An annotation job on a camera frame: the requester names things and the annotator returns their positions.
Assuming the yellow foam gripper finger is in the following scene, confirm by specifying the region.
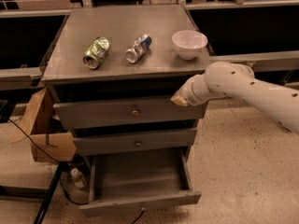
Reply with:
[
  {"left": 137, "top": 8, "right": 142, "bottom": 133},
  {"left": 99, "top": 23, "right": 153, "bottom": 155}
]
[{"left": 171, "top": 91, "right": 189, "bottom": 106}]

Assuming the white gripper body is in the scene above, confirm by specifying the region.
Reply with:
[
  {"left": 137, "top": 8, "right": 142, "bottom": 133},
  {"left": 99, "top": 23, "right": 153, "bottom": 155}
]
[{"left": 180, "top": 74, "right": 225, "bottom": 105}]

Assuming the grey top drawer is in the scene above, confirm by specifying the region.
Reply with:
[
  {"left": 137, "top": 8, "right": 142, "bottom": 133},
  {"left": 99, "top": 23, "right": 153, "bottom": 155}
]
[{"left": 53, "top": 96, "right": 206, "bottom": 129}]

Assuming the grey drawer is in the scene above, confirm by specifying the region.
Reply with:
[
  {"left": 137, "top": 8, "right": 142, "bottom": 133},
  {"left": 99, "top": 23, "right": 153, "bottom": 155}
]
[
  {"left": 53, "top": 96, "right": 206, "bottom": 129},
  {"left": 74, "top": 128, "right": 197, "bottom": 156},
  {"left": 80, "top": 147, "right": 201, "bottom": 217}
]

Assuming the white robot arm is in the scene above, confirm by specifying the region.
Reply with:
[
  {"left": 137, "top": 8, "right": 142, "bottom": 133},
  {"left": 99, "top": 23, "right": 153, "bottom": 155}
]
[{"left": 171, "top": 62, "right": 299, "bottom": 133}]

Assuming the grey wooden drawer cabinet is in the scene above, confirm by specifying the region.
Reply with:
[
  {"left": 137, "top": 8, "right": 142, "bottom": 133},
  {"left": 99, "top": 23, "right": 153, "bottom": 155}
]
[{"left": 41, "top": 4, "right": 218, "bottom": 203}]

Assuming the grey bottom drawer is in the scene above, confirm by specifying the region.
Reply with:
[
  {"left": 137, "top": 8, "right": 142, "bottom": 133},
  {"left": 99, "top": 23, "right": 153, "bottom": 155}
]
[{"left": 80, "top": 147, "right": 201, "bottom": 217}]

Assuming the grey middle drawer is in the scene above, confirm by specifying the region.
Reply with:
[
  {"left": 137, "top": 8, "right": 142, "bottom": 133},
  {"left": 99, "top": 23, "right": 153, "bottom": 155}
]
[{"left": 74, "top": 128, "right": 197, "bottom": 156}]

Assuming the white bowl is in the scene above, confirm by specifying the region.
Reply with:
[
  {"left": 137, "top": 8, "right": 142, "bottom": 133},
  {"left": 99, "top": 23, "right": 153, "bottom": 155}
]
[{"left": 172, "top": 30, "right": 208, "bottom": 60}]

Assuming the crushed blue silver can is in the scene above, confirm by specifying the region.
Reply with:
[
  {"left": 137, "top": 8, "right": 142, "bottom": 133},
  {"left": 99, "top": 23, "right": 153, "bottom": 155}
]
[{"left": 125, "top": 34, "right": 151, "bottom": 63}]

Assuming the crushed green soda can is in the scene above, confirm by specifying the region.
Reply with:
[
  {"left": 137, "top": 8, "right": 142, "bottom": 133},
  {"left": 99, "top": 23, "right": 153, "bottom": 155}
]
[{"left": 83, "top": 36, "right": 111, "bottom": 69}]

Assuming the small plastic bottle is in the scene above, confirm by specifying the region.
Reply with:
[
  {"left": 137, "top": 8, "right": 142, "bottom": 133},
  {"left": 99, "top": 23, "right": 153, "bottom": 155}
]
[{"left": 70, "top": 168, "right": 86, "bottom": 189}]

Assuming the black metal floor bar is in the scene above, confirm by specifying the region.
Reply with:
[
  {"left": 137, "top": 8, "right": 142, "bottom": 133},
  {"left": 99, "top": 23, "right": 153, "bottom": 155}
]
[{"left": 34, "top": 162, "right": 64, "bottom": 224}]

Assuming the brown cardboard box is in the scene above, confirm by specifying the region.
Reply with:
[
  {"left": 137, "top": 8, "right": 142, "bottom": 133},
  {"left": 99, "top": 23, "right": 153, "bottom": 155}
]
[{"left": 10, "top": 88, "right": 77, "bottom": 162}]

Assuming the black cable under cabinet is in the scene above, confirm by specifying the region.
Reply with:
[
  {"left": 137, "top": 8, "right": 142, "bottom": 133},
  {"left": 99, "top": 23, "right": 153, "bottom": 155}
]
[{"left": 130, "top": 209, "right": 147, "bottom": 224}]

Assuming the black cable on floor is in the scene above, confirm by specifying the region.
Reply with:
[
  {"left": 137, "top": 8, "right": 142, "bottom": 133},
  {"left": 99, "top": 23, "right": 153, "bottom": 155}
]
[{"left": 7, "top": 118, "right": 60, "bottom": 163}]

